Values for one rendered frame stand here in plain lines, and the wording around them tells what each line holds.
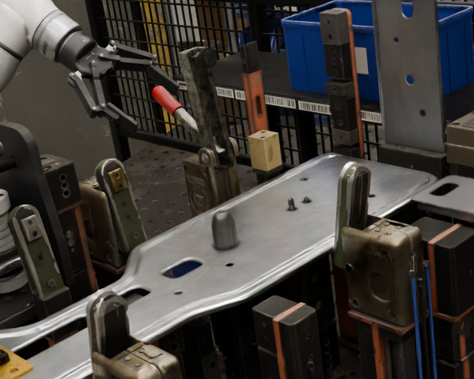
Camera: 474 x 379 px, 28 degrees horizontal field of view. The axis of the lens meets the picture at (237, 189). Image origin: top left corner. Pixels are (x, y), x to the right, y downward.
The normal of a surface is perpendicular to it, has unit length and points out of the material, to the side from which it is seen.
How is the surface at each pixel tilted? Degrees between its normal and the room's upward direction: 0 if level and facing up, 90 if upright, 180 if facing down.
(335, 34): 90
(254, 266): 0
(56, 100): 92
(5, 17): 68
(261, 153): 90
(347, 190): 90
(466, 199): 0
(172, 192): 0
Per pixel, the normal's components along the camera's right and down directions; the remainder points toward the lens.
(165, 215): -0.14, -0.92
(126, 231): 0.64, -0.01
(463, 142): -0.72, 0.33
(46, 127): -0.42, 0.46
